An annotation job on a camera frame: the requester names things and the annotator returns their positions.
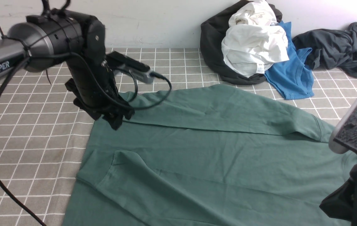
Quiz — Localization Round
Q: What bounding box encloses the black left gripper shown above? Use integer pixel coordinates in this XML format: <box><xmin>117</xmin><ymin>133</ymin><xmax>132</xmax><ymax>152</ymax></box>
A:
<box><xmin>65</xmin><ymin>78</ymin><xmax>134</xmax><ymax>130</ymax></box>

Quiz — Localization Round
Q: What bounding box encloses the green long-sleeve top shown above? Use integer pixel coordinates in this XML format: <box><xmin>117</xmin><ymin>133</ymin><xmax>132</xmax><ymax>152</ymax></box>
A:
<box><xmin>62</xmin><ymin>84</ymin><xmax>357</xmax><ymax>226</ymax></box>

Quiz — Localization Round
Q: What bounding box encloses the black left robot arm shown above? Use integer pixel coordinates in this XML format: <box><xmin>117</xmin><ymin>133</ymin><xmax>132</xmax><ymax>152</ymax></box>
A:
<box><xmin>0</xmin><ymin>8</ymin><xmax>134</xmax><ymax>130</ymax></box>

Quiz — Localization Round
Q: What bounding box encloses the grey checked tablecloth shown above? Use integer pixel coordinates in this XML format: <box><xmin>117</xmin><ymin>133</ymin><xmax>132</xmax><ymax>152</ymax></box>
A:
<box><xmin>0</xmin><ymin>48</ymin><xmax>357</xmax><ymax>226</ymax></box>

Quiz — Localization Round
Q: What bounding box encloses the black garment in pile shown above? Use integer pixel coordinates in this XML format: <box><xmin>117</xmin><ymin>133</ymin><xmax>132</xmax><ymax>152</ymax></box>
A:
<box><xmin>200</xmin><ymin>0</ymin><xmax>283</xmax><ymax>85</ymax></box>

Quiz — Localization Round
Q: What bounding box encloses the blue t-shirt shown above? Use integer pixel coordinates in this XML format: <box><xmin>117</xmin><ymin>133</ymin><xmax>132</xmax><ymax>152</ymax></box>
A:
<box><xmin>265</xmin><ymin>21</ymin><xmax>314</xmax><ymax>100</ymax></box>

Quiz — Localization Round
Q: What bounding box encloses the dark grey crumpled garment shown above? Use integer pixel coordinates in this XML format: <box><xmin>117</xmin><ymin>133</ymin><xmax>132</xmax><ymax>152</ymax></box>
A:
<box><xmin>293</xmin><ymin>22</ymin><xmax>357</xmax><ymax>78</ymax></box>

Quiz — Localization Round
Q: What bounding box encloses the white crumpled shirt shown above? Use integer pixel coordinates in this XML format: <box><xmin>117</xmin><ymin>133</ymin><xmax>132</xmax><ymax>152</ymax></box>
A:
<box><xmin>221</xmin><ymin>0</ymin><xmax>289</xmax><ymax>78</ymax></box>

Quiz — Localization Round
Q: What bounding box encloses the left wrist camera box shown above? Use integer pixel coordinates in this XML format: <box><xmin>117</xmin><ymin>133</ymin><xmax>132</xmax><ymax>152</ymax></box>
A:
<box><xmin>105</xmin><ymin>51</ymin><xmax>165</xmax><ymax>83</ymax></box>

